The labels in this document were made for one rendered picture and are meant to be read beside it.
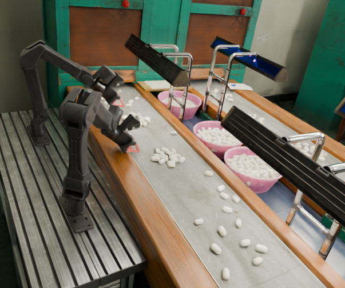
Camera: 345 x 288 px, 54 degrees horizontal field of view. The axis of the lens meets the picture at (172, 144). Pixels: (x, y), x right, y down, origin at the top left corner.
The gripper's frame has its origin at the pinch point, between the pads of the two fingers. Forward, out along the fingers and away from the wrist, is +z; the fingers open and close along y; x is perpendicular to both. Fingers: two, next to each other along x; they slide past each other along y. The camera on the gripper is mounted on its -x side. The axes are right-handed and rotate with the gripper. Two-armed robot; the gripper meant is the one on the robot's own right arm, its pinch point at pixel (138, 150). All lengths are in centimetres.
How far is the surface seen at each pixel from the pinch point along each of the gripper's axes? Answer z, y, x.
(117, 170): -10.7, -13.0, 8.3
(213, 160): 21.1, -16.8, -19.0
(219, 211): 12.4, -43.9, -8.1
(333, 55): 205, 129, -180
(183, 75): -8.4, 0.4, -36.5
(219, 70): 62, 75, -65
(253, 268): 9, -69, -5
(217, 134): 37.2, 7.9, -29.2
